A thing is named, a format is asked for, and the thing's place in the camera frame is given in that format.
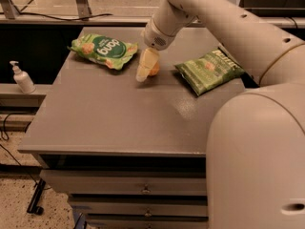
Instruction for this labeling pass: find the green rice chip bag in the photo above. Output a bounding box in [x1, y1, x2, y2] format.
[69, 33, 138, 71]

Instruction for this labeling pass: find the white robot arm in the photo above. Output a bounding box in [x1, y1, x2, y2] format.
[143, 0, 305, 229]

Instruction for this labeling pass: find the dark green chip bag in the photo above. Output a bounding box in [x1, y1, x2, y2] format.
[175, 49, 245, 95]

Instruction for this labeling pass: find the black floor cable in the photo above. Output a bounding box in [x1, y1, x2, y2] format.
[0, 112, 39, 186]

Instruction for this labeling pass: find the white pump bottle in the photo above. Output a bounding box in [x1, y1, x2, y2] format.
[10, 61, 35, 94]

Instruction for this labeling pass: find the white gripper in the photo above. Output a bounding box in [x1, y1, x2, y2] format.
[135, 18, 175, 82]

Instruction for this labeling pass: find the black cable on ledge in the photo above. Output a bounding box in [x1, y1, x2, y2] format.
[0, 12, 113, 22]

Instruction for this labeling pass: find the black floor bracket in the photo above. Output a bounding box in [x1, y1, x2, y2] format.
[27, 179, 46, 216]

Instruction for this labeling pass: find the orange fruit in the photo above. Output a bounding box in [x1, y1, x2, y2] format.
[148, 62, 160, 76]

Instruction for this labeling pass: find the grey drawer cabinet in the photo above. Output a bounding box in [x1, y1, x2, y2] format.
[19, 29, 244, 229]

